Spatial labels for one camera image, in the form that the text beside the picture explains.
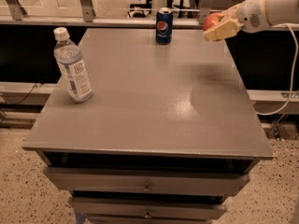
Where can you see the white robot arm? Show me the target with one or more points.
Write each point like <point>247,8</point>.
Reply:
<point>279,12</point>

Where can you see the grey drawer cabinet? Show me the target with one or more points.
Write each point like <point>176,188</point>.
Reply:
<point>180,107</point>

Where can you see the top grey drawer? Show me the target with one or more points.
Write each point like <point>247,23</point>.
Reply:
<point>148,182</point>

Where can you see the red apple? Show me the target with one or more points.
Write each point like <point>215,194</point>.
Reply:
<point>212,20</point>

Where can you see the clear plastic water bottle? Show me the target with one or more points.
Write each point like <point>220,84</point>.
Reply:
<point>72,66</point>

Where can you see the blue pepsi can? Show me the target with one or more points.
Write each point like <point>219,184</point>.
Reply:
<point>164,25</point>

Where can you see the grey drawer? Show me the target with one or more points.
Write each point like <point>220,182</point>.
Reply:
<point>148,182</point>
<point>146,209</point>
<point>132,220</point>

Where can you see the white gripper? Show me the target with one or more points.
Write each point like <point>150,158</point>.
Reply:
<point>249,16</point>

